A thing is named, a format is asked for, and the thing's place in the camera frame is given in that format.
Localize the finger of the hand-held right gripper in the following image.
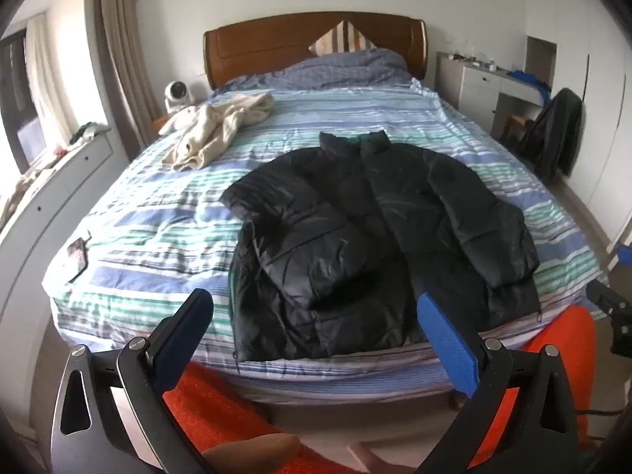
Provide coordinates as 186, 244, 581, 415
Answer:
585, 280, 628, 315

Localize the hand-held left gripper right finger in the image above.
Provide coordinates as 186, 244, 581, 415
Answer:
416, 293, 579, 474

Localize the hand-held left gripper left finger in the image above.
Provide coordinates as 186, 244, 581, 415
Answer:
49, 288, 218, 474

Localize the black puffer jacket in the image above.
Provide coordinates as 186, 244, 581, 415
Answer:
218, 130, 542, 362

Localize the person's left hand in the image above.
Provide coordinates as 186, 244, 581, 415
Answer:
201, 432, 300, 474

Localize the smartphone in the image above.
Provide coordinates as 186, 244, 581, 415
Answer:
64, 237, 90, 283

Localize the bed with striped sheet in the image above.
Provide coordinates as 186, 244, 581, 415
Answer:
42, 49, 610, 408

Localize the dark jacket on chair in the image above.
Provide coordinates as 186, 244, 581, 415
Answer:
516, 88, 584, 181

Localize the white wardrobe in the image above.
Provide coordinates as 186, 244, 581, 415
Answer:
522, 0, 632, 248

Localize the wooden chair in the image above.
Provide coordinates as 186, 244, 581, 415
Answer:
500, 113, 532, 145

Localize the white low cabinet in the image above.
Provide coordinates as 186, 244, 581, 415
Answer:
0, 128, 132, 356

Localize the beige crumpled garment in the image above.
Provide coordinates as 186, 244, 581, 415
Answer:
159, 93, 276, 173

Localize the beige cloth on cabinet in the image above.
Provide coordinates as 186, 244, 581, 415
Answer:
0, 163, 55, 230

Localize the blue cloth on desk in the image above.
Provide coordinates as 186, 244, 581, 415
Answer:
506, 70, 552, 104

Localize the green item on cabinet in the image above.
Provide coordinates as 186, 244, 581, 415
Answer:
69, 121, 112, 142

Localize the small white fan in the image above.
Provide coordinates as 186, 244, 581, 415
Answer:
164, 80, 207, 114

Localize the white desk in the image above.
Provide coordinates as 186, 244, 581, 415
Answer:
437, 52, 549, 135

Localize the window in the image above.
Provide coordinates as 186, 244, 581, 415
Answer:
0, 30, 50, 173

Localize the blue patterned duvet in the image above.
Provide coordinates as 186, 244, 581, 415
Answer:
212, 48, 413, 92

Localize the white sheer curtain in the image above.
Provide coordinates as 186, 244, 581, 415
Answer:
24, 12, 75, 146

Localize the brown wooden headboard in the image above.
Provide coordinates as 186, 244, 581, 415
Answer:
203, 11, 429, 90

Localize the beige curtain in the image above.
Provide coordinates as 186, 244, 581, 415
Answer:
84, 0, 169, 159

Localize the striped pillow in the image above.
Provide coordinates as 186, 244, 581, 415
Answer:
308, 20, 378, 56

